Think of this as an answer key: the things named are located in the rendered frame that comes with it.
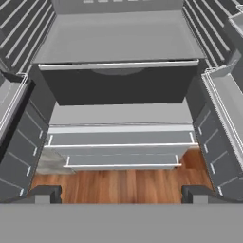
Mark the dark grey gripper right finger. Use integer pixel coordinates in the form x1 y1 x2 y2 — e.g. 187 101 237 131
181 184 216 205

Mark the small grey freezer drawer front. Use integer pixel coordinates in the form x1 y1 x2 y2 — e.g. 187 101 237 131
62 147 183 172

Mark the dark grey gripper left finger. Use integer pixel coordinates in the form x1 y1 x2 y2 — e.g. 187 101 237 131
28 184 63 205

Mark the large grey freezer drawer front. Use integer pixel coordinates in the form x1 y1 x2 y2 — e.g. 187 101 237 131
43 124 201 150

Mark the grey fridge door with bins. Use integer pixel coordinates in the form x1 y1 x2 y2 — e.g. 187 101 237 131
0 69 50 203
193 6 243 203

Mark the grey fridge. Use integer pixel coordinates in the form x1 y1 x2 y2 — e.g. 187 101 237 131
0 0 243 175

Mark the short white drawer handle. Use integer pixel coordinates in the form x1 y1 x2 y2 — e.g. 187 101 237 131
62 154 183 170

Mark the long white drawer handle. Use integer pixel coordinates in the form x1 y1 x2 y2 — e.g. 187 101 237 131
43 132 201 150

